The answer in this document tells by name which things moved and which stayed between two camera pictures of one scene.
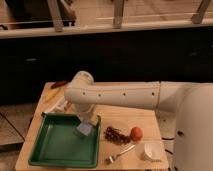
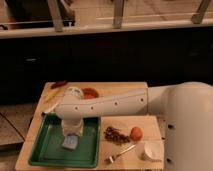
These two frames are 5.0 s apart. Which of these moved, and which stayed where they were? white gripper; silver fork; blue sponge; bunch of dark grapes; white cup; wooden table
Moved: white gripper; blue sponge
Stayed: white cup; wooden table; silver fork; bunch of dark grapes
